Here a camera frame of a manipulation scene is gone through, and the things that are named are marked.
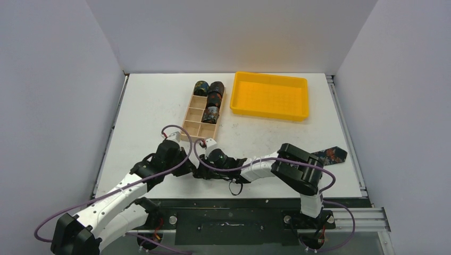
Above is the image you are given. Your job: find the wooden compartment box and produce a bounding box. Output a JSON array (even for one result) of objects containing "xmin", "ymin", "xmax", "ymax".
[{"xmin": 182, "ymin": 81, "xmax": 226, "ymax": 140}]

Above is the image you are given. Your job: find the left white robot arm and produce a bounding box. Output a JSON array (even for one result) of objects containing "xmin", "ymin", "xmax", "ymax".
[{"xmin": 51, "ymin": 137, "xmax": 195, "ymax": 254}]

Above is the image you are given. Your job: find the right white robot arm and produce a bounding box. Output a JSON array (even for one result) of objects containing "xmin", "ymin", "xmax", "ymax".
[{"xmin": 194, "ymin": 139, "xmax": 324, "ymax": 228}]

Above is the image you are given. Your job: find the rolled tie blue yellow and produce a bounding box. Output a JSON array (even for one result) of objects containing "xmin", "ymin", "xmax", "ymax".
[{"xmin": 193, "ymin": 80, "xmax": 210, "ymax": 97}]

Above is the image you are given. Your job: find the yellow plastic tray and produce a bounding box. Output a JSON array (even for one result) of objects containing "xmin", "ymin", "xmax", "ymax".
[{"xmin": 230, "ymin": 72, "xmax": 310, "ymax": 122}]

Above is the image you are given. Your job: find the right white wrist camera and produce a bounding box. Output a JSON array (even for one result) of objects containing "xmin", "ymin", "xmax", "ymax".
[{"xmin": 204, "ymin": 138, "xmax": 218, "ymax": 158}]

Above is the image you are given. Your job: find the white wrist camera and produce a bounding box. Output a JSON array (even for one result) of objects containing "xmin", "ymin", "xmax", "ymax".
[
  {"xmin": 204, "ymin": 138, "xmax": 218, "ymax": 158},
  {"xmin": 166, "ymin": 131, "xmax": 181, "ymax": 143}
]

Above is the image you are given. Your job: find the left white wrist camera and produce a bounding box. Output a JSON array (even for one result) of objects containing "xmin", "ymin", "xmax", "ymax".
[{"xmin": 166, "ymin": 131, "xmax": 181, "ymax": 143}]

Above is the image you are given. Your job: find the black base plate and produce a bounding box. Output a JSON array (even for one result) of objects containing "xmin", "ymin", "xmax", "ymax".
[{"xmin": 121, "ymin": 198, "xmax": 371, "ymax": 247}]

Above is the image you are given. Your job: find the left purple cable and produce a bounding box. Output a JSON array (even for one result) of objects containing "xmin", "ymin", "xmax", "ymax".
[{"xmin": 34, "ymin": 125, "xmax": 195, "ymax": 255}]

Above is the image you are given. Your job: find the purple cable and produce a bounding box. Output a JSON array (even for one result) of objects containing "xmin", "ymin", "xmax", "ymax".
[
  {"xmin": 193, "ymin": 138, "xmax": 356, "ymax": 253},
  {"xmin": 34, "ymin": 125, "xmax": 195, "ymax": 255}
]

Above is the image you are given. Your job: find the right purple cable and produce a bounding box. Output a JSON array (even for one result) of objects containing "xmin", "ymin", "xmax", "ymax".
[{"xmin": 193, "ymin": 138, "xmax": 356, "ymax": 253}]

